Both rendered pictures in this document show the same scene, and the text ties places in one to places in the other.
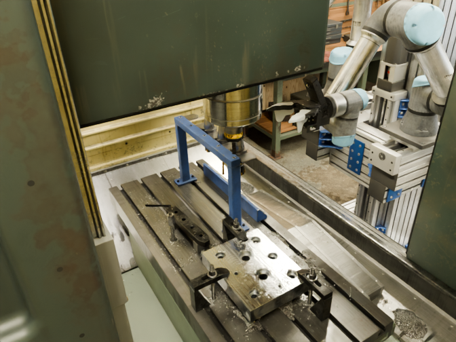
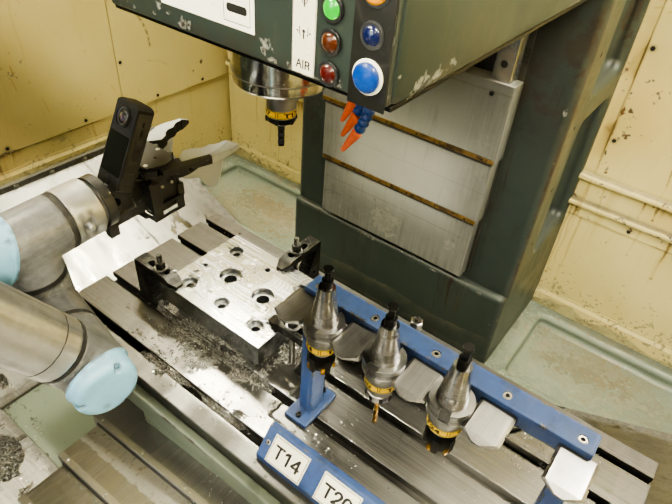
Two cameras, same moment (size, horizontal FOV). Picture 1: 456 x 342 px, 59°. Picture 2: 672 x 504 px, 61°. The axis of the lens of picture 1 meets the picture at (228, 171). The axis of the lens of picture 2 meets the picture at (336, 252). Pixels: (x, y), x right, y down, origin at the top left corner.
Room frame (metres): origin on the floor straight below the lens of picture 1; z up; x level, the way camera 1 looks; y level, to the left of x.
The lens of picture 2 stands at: (1.86, -0.29, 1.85)
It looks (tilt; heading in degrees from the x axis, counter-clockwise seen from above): 39 degrees down; 155
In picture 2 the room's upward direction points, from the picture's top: 5 degrees clockwise
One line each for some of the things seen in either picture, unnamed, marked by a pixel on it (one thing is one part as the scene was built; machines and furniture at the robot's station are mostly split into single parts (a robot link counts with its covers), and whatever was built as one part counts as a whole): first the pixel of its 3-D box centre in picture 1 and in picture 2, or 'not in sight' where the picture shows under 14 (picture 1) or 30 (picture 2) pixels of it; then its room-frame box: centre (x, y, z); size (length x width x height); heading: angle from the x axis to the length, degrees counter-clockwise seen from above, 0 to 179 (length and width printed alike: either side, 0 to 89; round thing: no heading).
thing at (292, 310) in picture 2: (246, 157); (296, 308); (1.26, -0.07, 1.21); 0.07 x 0.05 x 0.01; 121
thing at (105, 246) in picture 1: (94, 267); (401, 156); (0.79, 0.36, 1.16); 0.48 x 0.05 x 0.51; 31
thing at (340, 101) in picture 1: (332, 105); (79, 211); (1.22, -0.34, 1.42); 0.08 x 0.05 x 0.08; 31
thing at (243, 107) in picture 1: (232, 94); (282, 42); (1.02, -0.02, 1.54); 0.16 x 0.16 x 0.12
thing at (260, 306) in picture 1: (254, 270); (246, 293); (0.95, -0.07, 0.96); 0.29 x 0.23 x 0.05; 31
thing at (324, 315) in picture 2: (238, 140); (325, 303); (1.31, -0.04, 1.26); 0.04 x 0.04 x 0.07
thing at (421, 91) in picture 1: (428, 92); not in sight; (1.54, -0.82, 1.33); 0.13 x 0.12 x 0.14; 21
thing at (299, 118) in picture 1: (299, 123); (167, 144); (1.08, -0.21, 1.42); 0.09 x 0.03 x 0.06; 146
